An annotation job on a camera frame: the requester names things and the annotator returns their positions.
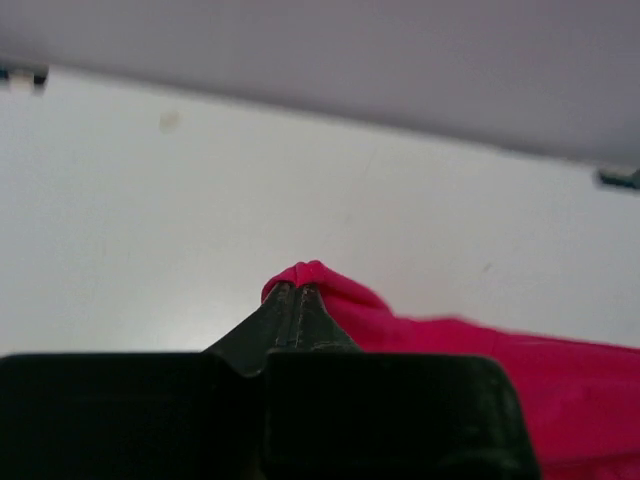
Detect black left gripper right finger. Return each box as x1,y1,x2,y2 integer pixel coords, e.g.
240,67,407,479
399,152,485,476
263,285,541,479

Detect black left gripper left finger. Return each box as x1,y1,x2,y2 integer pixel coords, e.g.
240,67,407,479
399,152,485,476
1,282,296,479

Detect red t shirt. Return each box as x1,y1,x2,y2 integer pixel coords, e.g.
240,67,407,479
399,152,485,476
261,260,639,479

